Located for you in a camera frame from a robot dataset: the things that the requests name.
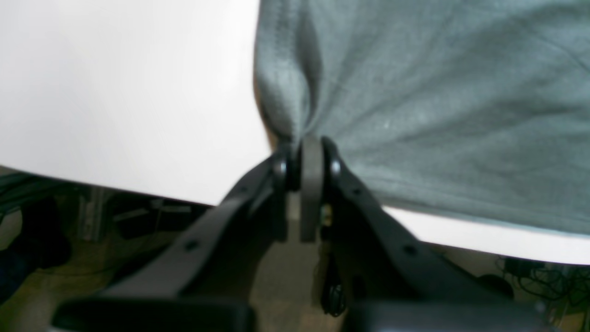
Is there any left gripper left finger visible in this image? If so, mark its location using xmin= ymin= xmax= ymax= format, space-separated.
xmin=51 ymin=144 xmax=292 ymax=332

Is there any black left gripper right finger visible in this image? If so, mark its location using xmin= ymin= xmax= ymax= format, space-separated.
xmin=301 ymin=137 xmax=551 ymax=332

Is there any dark grey t-shirt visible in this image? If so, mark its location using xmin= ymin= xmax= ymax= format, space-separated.
xmin=254 ymin=0 xmax=590 ymax=235

